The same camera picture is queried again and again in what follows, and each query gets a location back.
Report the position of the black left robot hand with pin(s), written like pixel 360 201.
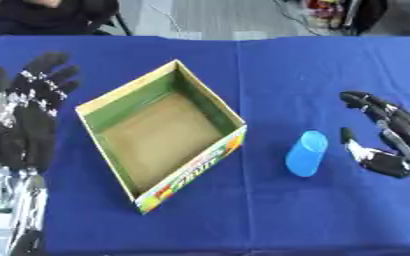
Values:
pixel 25 133

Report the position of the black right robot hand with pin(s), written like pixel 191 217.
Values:
pixel 398 120

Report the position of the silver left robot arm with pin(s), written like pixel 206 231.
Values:
pixel 10 206

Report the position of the open cardboard box green inside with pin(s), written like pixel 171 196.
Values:
pixel 162 133

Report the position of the blue cylinder block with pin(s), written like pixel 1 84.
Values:
pixel 306 153

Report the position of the person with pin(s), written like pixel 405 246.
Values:
pixel 39 15

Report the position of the black chair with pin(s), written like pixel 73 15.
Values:
pixel 114 23

